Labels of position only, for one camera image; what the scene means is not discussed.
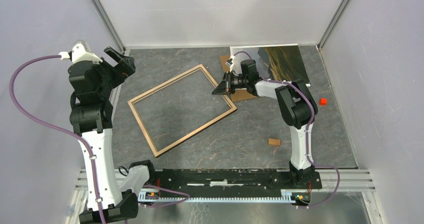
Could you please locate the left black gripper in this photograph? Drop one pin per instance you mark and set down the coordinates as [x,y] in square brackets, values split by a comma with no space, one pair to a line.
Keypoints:
[125,65]

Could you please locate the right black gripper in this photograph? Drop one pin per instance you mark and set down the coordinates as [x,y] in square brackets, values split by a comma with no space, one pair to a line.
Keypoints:
[221,89]

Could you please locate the wooden picture frame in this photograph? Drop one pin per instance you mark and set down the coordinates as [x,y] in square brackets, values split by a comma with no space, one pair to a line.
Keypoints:
[205,123]

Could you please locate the landscape photo print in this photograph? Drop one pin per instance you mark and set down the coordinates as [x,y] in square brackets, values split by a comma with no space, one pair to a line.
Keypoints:
[277,62]

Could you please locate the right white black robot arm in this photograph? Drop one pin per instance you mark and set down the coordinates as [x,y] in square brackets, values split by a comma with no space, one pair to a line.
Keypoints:
[296,105]

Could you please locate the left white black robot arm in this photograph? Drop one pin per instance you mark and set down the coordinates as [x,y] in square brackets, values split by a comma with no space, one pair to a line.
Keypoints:
[108,201]

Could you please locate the brown cardboard backing board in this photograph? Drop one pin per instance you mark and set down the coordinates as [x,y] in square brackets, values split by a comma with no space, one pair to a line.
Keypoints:
[240,94]

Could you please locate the flat wooden block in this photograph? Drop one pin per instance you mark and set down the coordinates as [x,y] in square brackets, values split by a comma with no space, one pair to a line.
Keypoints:
[274,142]

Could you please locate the red cube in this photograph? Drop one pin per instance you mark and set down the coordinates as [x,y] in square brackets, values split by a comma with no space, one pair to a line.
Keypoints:
[323,101]

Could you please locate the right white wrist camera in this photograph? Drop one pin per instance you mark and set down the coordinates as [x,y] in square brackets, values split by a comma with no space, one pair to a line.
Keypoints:
[230,62]

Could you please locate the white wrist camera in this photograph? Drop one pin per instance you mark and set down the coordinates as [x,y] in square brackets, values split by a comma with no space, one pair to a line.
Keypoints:
[230,62]
[80,51]

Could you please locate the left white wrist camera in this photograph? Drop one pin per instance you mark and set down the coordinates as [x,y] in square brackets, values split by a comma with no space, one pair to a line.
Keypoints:
[80,51]

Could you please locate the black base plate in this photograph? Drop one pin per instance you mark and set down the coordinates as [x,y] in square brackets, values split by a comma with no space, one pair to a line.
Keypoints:
[233,183]

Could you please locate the aluminium rail frame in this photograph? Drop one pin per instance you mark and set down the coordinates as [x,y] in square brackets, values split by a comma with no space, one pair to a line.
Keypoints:
[333,180]

